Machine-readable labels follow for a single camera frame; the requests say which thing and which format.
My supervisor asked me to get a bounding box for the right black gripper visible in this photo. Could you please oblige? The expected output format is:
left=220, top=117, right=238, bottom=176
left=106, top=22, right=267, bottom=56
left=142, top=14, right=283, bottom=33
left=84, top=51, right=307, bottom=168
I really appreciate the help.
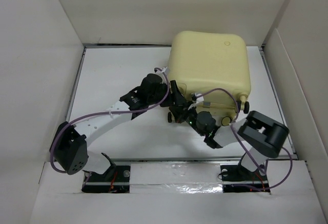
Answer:
left=168, top=101, right=204, bottom=137

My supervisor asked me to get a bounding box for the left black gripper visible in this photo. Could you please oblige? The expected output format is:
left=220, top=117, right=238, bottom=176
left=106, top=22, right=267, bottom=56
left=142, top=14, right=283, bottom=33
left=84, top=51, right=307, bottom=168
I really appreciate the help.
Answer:
left=148, top=81, right=187, bottom=108

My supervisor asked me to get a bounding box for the yellow hard-shell suitcase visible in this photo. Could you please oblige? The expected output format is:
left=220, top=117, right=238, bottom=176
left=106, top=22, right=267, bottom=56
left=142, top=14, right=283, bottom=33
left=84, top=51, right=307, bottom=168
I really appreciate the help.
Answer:
left=168, top=31, right=251, bottom=125

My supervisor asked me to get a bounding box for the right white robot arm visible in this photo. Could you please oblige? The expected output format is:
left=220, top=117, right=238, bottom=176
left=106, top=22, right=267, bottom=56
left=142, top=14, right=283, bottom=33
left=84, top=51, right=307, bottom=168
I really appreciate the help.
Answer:
left=168, top=103, right=289, bottom=179

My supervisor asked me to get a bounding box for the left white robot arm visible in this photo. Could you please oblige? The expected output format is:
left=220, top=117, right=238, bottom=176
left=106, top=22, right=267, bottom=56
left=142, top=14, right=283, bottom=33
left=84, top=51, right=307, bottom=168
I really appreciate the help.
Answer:
left=49, top=68, right=185, bottom=181

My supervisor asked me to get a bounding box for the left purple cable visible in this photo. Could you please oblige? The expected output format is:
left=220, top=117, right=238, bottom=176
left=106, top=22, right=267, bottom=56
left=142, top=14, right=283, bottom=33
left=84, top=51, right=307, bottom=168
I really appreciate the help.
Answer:
left=50, top=67, right=171, bottom=191

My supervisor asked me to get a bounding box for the purple cable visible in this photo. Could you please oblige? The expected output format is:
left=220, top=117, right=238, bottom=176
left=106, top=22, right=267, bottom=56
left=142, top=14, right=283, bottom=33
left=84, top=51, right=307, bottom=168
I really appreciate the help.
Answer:
left=191, top=88, right=293, bottom=191
left=50, top=67, right=171, bottom=191

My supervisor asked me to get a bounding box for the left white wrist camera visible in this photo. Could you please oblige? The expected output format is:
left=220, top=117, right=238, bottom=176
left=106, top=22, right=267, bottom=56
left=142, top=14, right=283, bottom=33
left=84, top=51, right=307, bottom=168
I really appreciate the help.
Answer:
left=154, top=66, right=170, bottom=83

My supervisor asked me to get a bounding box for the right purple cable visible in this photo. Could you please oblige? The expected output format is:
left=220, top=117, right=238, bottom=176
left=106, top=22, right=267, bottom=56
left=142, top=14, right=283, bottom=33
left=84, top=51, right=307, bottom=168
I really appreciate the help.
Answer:
left=191, top=88, right=293, bottom=191

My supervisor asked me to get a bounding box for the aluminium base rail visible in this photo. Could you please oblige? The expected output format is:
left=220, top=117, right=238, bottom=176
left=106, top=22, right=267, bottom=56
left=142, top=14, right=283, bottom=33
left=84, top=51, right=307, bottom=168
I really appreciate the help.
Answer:
left=81, top=162, right=269, bottom=194

